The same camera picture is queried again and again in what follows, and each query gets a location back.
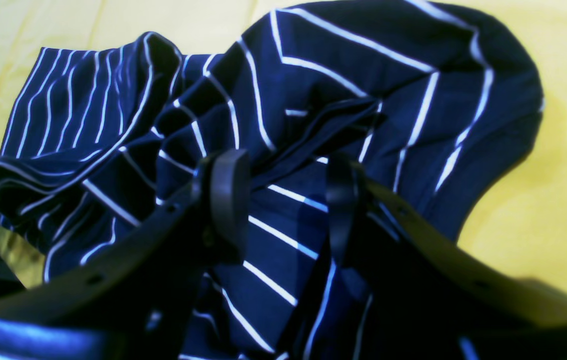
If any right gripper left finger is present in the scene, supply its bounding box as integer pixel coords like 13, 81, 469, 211
0, 149, 250, 360

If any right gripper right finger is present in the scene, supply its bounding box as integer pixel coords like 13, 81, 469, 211
325, 155, 567, 360

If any navy white striped T-shirt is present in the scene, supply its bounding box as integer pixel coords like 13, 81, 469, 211
0, 0, 545, 360

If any yellow tablecloth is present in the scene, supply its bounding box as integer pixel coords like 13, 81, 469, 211
0, 0, 567, 294

